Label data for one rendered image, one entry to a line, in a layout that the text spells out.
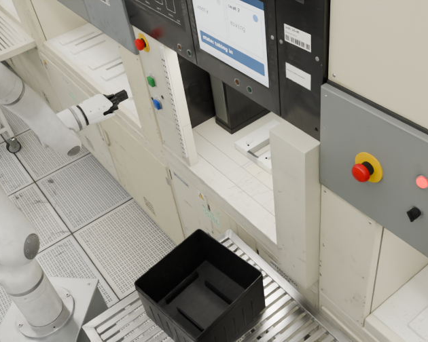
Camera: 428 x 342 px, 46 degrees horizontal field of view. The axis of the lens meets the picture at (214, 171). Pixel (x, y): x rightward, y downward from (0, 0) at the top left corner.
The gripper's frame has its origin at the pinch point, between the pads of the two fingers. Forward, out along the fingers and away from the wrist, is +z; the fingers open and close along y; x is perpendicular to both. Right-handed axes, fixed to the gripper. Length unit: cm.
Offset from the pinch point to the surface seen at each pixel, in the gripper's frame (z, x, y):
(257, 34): 12, 40, 62
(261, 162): 32, -30, 34
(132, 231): 1, -120, -53
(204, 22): 12, 36, 41
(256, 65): 12, 31, 61
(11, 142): -25, -110, -176
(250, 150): 34, -31, 25
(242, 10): 12, 44, 58
